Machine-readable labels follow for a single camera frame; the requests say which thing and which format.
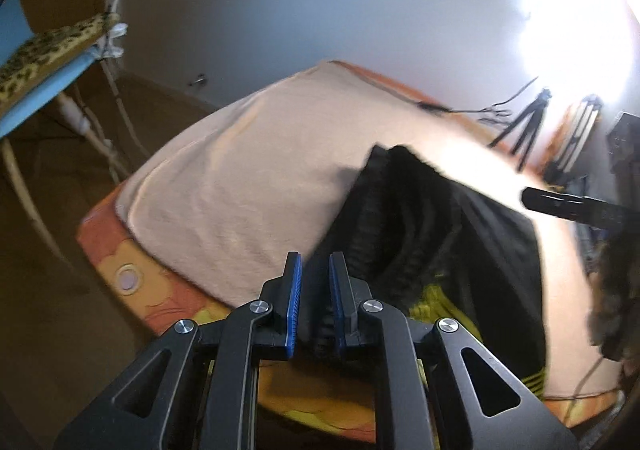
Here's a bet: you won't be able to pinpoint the folded silver tripod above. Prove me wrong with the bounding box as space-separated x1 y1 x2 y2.
544 95 603 187

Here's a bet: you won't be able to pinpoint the small black tripod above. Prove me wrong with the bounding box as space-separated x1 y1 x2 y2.
488 89 551 173

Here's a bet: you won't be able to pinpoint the blue plastic chair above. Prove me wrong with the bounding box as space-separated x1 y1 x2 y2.
1 0 102 137

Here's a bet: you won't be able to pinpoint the orange floral bed sheet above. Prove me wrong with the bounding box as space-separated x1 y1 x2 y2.
77 62 598 448

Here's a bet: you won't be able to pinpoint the black ring light cable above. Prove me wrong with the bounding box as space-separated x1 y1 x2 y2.
414 76 539 126

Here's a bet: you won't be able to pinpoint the black shorts with yellow stripes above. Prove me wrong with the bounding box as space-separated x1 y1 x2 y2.
299 144 547 397

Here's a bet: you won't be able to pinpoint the right hand in grey glove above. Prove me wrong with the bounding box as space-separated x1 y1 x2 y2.
585 232 639 361

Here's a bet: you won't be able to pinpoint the bright ring light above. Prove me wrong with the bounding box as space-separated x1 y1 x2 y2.
514 0 639 106

